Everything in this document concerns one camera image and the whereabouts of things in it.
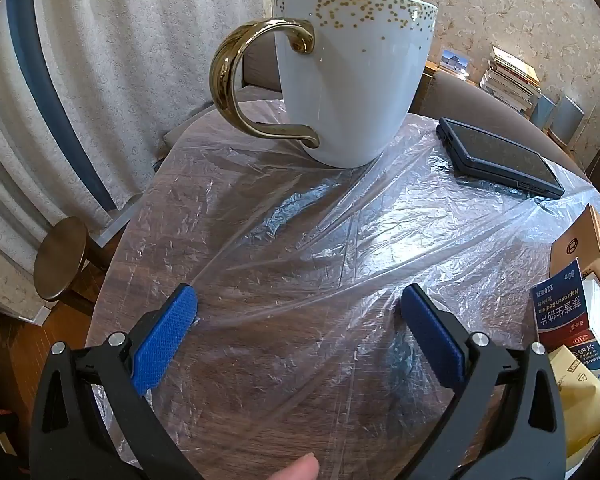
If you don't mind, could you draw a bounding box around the pale patterned curtain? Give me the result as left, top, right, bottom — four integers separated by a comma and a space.
0, 0, 273, 281

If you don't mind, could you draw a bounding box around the person's left hand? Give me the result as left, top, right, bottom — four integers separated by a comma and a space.
266, 452, 321, 480

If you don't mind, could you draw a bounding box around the clear plastic table cover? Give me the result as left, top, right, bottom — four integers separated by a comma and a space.
87, 100, 600, 480

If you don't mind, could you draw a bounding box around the grey speaker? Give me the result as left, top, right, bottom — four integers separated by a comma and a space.
550, 96, 583, 143
530, 94, 556, 128

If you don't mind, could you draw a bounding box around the round wooden stool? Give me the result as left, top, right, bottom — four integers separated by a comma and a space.
33, 216, 106, 318

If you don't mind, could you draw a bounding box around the brown cardboard box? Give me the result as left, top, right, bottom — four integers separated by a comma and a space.
550, 204, 600, 295

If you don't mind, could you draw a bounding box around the yellow paper bag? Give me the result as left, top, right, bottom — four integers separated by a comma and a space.
547, 345, 600, 461

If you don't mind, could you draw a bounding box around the white mug with gold handle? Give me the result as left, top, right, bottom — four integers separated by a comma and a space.
209, 0, 439, 168

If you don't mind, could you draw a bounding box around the stack of books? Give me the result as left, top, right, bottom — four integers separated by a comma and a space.
480, 46, 543, 113

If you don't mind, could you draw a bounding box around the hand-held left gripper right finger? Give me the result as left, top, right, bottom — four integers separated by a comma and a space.
400, 282, 566, 480

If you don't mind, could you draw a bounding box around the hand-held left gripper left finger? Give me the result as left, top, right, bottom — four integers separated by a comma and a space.
30, 283, 203, 480

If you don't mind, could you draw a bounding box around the blue and white medicine box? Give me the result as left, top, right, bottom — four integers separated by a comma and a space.
531, 259, 600, 383

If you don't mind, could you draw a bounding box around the photo frame with building picture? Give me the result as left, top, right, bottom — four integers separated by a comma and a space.
440, 48, 473, 78

